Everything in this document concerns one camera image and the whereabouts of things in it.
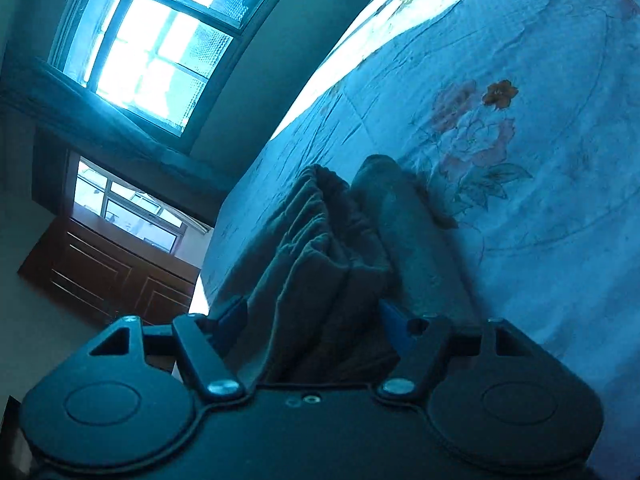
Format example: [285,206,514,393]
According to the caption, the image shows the dark wooden cabinet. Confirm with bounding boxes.
[18,217,200,325]

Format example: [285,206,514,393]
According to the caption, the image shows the floral white bed sheet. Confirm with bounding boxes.
[201,0,639,479]

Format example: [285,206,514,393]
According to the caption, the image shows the large bedroom window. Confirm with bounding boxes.
[52,0,264,138]

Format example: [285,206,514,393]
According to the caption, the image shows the dark grey fleece pants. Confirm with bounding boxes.
[212,155,477,385]

